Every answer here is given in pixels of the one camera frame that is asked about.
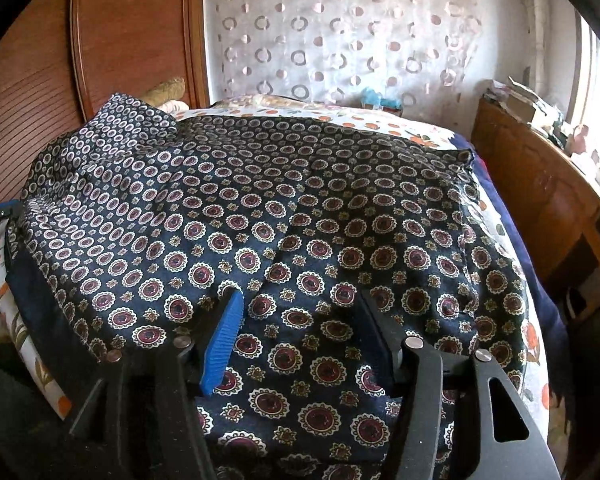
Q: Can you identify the pink jar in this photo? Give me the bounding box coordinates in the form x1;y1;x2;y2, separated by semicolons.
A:
571;124;592;157

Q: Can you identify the wooden headboard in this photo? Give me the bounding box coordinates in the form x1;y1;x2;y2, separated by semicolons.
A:
70;0;211;121

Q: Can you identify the floral bed sheet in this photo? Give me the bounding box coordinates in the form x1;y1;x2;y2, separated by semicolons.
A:
0;95;551;461

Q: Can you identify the navy blue blanket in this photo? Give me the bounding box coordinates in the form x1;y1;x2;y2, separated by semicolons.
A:
472;135;573;411

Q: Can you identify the long wooden cabinet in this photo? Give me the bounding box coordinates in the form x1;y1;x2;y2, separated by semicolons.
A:
470;97;600;321

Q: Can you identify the sheer circle patterned curtain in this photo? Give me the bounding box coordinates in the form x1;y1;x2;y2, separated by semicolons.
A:
202;0;506;116

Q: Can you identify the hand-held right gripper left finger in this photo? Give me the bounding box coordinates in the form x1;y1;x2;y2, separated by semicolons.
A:
69;290;246;480

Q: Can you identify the navy circle patterned garment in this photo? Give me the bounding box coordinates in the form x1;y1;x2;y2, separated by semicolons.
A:
7;91;528;480

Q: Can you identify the blue bag on box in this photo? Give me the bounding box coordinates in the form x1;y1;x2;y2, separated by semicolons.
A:
360;87;403;116

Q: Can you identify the tied window curtain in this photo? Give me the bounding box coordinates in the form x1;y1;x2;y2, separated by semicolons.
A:
502;0;548;83

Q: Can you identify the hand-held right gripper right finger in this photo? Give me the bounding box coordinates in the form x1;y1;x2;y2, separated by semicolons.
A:
357;290;561;480

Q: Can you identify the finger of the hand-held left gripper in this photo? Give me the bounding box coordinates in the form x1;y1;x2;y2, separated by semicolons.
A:
0;201;23;227

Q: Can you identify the tan patterned pillow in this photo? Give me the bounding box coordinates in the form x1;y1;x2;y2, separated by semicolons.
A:
142;77;188;107

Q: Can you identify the cardboard box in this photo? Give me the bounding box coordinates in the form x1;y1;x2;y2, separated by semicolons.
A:
505;94;543;122

